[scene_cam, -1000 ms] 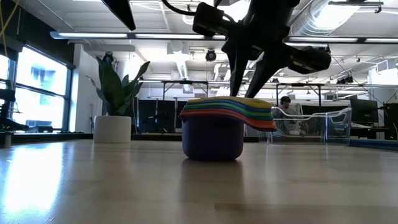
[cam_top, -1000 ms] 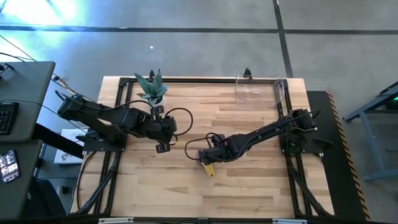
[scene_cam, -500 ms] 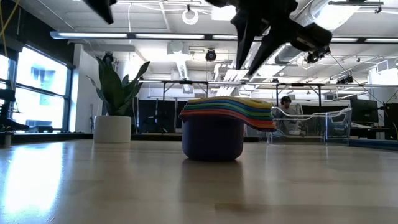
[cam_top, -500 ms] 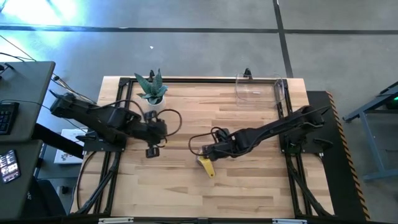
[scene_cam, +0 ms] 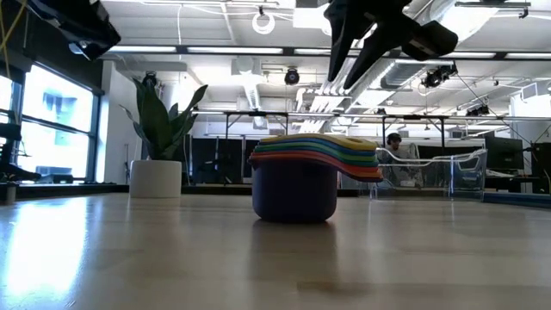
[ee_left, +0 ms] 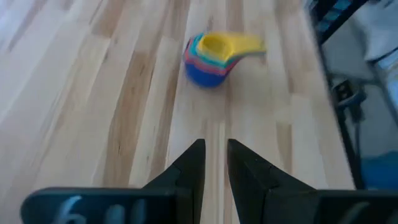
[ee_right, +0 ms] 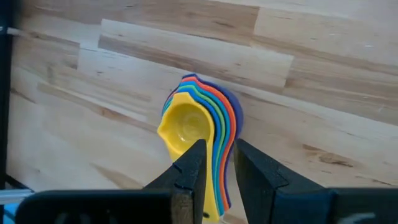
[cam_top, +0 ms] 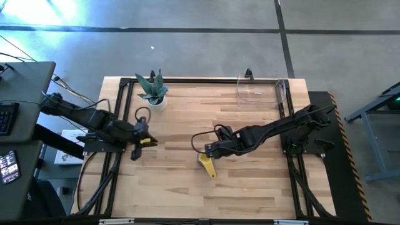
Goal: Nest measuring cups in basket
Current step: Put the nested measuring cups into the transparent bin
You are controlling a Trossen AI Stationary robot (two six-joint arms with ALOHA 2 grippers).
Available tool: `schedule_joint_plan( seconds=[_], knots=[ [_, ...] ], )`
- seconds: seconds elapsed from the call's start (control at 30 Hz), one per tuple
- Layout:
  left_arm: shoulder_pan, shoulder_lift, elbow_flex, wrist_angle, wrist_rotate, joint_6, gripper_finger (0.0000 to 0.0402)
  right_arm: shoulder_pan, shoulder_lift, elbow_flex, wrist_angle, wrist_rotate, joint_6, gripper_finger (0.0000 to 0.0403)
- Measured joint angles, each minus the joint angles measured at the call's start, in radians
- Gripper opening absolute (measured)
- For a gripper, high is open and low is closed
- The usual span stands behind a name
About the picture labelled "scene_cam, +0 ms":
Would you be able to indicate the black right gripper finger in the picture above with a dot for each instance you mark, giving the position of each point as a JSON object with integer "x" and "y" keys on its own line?
{"x": 374, "y": 47}
{"x": 342, "y": 26}

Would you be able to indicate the yellow measuring cup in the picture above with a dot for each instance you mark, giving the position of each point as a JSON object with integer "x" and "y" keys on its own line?
{"x": 327, "y": 140}

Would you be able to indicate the blue measuring cup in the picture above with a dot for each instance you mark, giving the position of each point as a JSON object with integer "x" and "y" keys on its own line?
{"x": 314, "y": 144}

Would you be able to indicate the teal measuring cup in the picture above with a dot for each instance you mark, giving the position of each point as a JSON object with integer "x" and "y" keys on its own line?
{"x": 363, "y": 163}

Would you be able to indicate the green measuring cup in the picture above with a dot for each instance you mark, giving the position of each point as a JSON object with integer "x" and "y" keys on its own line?
{"x": 310, "y": 149}

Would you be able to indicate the orange measuring cup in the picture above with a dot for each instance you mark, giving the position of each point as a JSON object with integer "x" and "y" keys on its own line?
{"x": 370, "y": 177}

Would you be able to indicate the red measuring cup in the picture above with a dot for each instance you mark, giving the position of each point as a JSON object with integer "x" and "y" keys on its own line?
{"x": 301, "y": 155}

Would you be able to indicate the purple measuring cup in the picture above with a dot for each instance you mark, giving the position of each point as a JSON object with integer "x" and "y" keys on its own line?
{"x": 292, "y": 194}

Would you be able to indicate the clear plastic basket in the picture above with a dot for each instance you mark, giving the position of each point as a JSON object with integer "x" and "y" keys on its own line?
{"x": 465, "y": 176}

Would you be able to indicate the black headphones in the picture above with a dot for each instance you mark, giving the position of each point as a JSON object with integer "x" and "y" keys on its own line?
{"x": 393, "y": 136}

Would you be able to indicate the person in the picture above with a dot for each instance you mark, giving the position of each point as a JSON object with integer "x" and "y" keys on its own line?
{"x": 394, "y": 148}

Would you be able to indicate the green succulent plant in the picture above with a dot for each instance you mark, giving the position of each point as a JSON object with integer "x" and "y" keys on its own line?
{"x": 157, "y": 125}

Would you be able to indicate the black computer monitor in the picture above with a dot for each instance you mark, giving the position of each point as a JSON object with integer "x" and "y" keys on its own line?
{"x": 503, "y": 153}

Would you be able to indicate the white plant pot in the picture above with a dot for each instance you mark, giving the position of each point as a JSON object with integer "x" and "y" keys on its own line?
{"x": 155, "y": 178}

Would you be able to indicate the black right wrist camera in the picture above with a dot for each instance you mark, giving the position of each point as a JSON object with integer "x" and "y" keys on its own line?
{"x": 430, "y": 41}

